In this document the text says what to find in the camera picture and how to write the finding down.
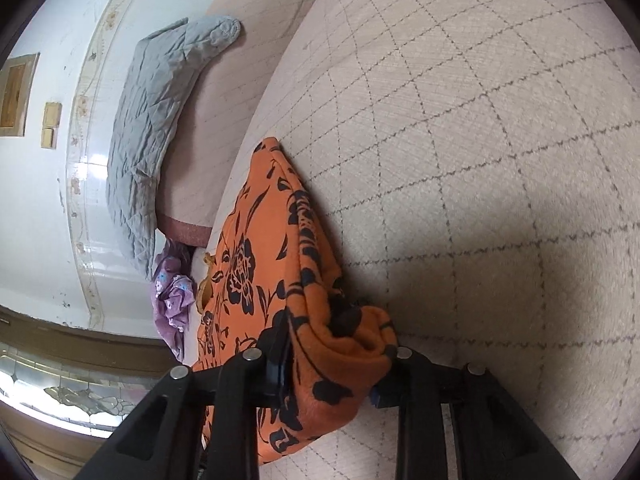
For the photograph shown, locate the beige wall panel box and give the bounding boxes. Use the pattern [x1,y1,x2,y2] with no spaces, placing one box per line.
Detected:
[0,52,41,138]

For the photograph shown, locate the purple floral cloth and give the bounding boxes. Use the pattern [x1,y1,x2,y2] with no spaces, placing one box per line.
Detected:
[150,240,197,362]

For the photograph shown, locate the grey quilted pillow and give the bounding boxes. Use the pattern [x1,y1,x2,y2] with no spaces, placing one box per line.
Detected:
[105,15,242,282]

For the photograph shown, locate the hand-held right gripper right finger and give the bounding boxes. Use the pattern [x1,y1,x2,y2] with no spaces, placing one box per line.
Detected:
[370,346,582,480]

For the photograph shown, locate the beige bolster cushion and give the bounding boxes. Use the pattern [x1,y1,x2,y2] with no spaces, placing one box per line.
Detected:
[157,0,341,247]

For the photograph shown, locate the wooden door with glass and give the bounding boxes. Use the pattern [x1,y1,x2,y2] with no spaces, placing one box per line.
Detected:
[0,305,211,480]

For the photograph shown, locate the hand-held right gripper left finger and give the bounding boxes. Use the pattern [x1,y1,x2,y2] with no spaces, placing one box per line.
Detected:
[85,312,292,480]

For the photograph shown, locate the orange floral shirt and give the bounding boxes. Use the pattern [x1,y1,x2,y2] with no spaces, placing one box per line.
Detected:
[192,137,399,466]

